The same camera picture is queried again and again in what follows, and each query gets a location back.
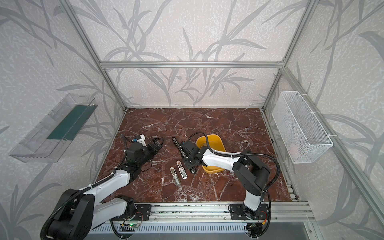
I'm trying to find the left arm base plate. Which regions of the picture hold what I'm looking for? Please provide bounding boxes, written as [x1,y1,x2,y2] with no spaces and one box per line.
[127,204,152,221]

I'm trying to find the aluminium front rail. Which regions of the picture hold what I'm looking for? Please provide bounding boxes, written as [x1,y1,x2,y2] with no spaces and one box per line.
[144,202,316,224]

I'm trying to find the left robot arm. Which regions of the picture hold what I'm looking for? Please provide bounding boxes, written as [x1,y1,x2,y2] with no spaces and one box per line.
[40,135,164,240]

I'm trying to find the white wire basket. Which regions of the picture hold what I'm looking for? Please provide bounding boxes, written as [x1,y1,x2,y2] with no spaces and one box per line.
[272,91,333,164]

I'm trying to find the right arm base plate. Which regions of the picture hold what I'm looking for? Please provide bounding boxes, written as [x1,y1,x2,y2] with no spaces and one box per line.
[228,203,270,221]

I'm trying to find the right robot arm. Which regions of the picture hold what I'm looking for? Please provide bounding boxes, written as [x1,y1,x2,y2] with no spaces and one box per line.
[179,141,281,218]

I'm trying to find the yellow plastic tray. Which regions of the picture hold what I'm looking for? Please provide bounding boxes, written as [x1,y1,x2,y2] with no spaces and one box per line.
[196,134,227,174]

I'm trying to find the pink object in basket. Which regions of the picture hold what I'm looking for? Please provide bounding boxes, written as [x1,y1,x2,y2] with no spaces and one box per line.
[288,144,301,160]

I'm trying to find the green circuit board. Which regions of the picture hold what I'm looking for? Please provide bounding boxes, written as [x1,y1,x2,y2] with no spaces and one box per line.
[119,223,141,232]

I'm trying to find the clear plastic wall shelf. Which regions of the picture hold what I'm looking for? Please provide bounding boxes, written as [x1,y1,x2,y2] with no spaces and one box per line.
[9,94,98,163]

